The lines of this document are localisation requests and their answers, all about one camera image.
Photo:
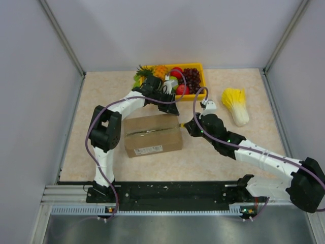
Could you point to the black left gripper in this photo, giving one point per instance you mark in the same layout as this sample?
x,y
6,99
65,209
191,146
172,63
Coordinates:
x,y
169,108

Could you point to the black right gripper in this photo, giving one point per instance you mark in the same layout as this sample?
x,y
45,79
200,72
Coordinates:
x,y
191,127

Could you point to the brown cardboard express box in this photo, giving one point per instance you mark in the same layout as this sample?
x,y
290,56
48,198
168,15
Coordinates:
x,y
150,135

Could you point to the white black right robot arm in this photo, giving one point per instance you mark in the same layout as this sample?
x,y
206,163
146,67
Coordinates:
x,y
299,181

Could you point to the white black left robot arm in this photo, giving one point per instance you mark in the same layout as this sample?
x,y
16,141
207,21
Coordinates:
x,y
105,127

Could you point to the red apple front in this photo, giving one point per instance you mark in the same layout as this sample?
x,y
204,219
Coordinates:
x,y
182,90

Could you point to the red apple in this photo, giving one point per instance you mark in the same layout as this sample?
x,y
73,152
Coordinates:
x,y
182,90
176,72

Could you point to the light green apple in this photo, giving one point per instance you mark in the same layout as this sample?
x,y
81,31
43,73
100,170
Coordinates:
x,y
174,81

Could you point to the red apple rear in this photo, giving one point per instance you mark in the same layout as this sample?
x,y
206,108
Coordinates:
x,y
176,72

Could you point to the purple grape bunch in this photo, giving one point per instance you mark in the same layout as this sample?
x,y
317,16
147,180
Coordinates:
x,y
193,80

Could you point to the pineapple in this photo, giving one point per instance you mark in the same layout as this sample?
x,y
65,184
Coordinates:
x,y
158,71

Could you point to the green white leek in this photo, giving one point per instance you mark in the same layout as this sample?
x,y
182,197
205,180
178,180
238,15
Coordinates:
x,y
137,82

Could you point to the yellow plastic fruit tray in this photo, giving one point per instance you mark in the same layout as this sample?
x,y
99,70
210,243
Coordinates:
x,y
201,93

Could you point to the yellow napa cabbage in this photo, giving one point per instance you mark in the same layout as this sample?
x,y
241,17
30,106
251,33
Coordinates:
x,y
235,101

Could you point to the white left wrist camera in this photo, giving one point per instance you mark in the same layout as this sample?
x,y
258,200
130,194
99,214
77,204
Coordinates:
x,y
167,85

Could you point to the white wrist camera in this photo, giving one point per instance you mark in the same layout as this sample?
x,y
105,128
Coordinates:
x,y
167,85
208,106

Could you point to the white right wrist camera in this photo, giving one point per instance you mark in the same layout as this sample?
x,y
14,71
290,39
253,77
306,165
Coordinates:
x,y
208,106

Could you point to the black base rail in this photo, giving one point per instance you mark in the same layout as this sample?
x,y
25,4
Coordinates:
x,y
171,195

